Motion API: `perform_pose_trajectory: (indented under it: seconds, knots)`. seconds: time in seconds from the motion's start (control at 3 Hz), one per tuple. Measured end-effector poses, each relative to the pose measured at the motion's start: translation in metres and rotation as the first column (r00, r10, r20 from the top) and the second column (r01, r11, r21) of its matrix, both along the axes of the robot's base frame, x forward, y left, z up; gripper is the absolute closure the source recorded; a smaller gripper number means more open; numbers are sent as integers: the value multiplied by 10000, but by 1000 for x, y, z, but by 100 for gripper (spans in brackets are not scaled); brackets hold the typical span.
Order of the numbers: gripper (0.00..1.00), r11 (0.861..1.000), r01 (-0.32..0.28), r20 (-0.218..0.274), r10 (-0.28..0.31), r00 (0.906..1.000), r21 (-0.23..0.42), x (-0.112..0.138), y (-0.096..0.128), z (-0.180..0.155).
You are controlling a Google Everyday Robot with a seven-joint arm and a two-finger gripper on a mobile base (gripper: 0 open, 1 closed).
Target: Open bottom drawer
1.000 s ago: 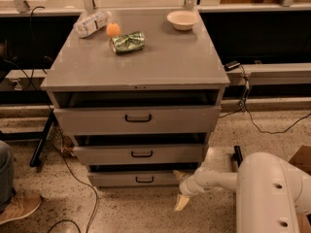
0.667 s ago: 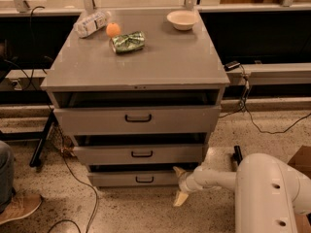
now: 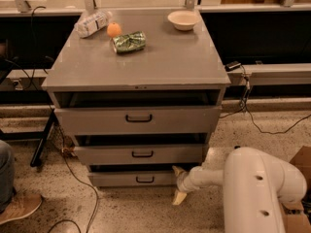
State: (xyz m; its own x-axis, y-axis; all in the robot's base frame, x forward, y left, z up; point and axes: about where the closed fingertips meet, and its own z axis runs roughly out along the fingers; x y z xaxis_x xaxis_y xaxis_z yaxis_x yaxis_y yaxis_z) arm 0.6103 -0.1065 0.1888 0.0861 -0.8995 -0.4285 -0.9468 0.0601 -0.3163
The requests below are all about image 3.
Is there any orange fruit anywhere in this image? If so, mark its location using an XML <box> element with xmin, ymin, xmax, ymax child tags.
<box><xmin>107</xmin><ymin>22</ymin><xmax>122</xmax><ymax>38</ymax></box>

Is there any green crushed can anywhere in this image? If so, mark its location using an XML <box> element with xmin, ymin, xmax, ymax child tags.
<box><xmin>112</xmin><ymin>31</ymin><xmax>146</xmax><ymax>53</ymax></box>

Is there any grey drawer cabinet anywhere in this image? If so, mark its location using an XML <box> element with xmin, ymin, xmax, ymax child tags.
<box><xmin>42</xmin><ymin>9</ymin><xmax>230</xmax><ymax>173</ymax></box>

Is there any grey bottom drawer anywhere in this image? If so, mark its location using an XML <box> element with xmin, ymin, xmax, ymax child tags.
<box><xmin>88</xmin><ymin>171</ymin><xmax>176</xmax><ymax>187</ymax></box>

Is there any black floor cable right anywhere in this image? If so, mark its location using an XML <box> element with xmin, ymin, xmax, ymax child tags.
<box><xmin>219</xmin><ymin>65</ymin><xmax>311</xmax><ymax>136</ymax></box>

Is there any black table leg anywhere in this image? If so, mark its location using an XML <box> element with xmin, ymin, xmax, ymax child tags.
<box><xmin>30</xmin><ymin>112</ymin><xmax>55</xmax><ymax>167</ymax></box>

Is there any grey drawer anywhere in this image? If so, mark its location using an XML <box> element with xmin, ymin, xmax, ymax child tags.
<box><xmin>88</xmin><ymin>171</ymin><xmax>176</xmax><ymax>187</ymax></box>
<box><xmin>74</xmin><ymin>144</ymin><xmax>207</xmax><ymax>165</ymax></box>
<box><xmin>54</xmin><ymin>106</ymin><xmax>221</xmax><ymax>135</ymax></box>

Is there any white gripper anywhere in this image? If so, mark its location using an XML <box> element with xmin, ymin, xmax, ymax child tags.
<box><xmin>172</xmin><ymin>165</ymin><xmax>196</xmax><ymax>206</ymax></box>

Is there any white paper bowl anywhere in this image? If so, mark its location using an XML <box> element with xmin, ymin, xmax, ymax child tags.
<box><xmin>167</xmin><ymin>11</ymin><xmax>200</xmax><ymax>31</ymax></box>

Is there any small black power adapter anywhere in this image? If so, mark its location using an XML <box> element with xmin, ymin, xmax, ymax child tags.
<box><xmin>225</xmin><ymin>61</ymin><xmax>241</xmax><ymax>72</ymax></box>

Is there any black floor cable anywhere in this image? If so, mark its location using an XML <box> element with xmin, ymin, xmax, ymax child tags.
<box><xmin>219</xmin><ymin>65</ymin><xmax>311</xmax><ymax>136</ymax></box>
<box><xmin>47</xmin><ymin>114</ymin><xmax>100</xmax><ymax>233</ymax></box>

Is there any black floor cable left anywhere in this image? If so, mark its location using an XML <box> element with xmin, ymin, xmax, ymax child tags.
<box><xmin>47</xmin><ymin>114</ymin><xmax>100</xmax><ymax>233</ymax></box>

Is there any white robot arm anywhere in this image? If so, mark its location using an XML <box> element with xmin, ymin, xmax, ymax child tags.
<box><xmin>173</xmin><ymin>147</ymin><xmax>307</xmax><ymax>233</ymax></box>

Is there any grey middle drawer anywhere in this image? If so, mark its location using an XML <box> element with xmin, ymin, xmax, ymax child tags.
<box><xmin>74</xmin><ymin>144</ymin><xmax>207</xmax><ymax>165</ymax></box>

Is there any clear plastic water bottle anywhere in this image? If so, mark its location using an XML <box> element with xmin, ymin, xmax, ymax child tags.
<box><xmin>74</xmin><ymin>11</ymin><xmax>112</xmax><ymax>38</ymax></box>

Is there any brown cardboard box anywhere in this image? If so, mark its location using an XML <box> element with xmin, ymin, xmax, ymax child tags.
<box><xmin>280</xmin><ymin>146</ymin><xmax>311</xmax><ymax>233</ymax></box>

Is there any grey top drawer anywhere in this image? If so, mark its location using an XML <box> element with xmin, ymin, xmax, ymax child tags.
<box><xmin>54</xmin><ymin>106</ymin><xmax>221</xmax><ymax>135</ymax></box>

